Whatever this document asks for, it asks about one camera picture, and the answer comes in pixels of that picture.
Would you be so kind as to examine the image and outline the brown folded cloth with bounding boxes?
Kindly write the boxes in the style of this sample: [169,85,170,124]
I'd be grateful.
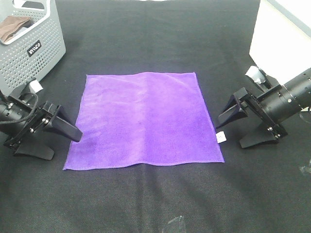
[0,16,31,42]

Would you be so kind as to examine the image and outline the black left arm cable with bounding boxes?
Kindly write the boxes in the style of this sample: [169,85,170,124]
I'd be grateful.
[0,92,39,126]

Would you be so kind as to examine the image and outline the grey perforated plastic basket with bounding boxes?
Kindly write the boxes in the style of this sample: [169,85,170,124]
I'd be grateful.
[0,0,66,96]

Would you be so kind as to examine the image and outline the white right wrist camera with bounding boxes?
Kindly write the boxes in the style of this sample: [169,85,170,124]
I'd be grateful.
[245,66,266,84]

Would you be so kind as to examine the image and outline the clear tape piece front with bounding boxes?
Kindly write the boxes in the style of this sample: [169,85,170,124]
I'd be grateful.
[167,216,186,233]

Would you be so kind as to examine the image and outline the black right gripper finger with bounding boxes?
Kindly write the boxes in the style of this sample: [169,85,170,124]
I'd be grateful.
[239,126,279,149]
[216,95,248,128]

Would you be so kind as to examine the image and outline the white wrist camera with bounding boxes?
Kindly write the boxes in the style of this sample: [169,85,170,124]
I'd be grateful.
[29,79,43,94]
[245,66,266,84]

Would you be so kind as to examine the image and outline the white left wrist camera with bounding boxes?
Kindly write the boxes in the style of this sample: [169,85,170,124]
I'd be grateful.
[29,79,43,94]

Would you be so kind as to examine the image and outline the purple microfiber towel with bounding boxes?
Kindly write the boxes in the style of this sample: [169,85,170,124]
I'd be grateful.
[64,72,224,170]

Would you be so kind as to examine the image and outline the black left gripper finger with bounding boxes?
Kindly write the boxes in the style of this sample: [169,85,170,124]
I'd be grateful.
[14,139,54,160]
[43,105,83,142]

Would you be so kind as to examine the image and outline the clear tape piece right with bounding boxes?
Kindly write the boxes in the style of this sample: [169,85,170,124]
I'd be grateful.
[299,160,311,174]

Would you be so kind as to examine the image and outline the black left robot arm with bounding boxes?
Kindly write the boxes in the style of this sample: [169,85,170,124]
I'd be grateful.
[0,92,83,161]

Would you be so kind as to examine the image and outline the cream white storage box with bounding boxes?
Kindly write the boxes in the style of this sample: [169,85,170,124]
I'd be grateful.
[249,0,311,85]

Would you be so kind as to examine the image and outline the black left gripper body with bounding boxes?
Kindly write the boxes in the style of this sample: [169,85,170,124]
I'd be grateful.
[3,93,58,147]

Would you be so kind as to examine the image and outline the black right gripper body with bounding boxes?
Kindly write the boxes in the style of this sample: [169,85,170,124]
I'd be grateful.
[234,87,288,143]

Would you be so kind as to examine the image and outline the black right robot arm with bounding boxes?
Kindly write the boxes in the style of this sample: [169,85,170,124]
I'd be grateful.
[216,69,311,149]

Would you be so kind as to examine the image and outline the clear tape piece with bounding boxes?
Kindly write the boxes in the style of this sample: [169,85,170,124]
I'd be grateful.
[299,160,311,174]
[167,216,186,233]

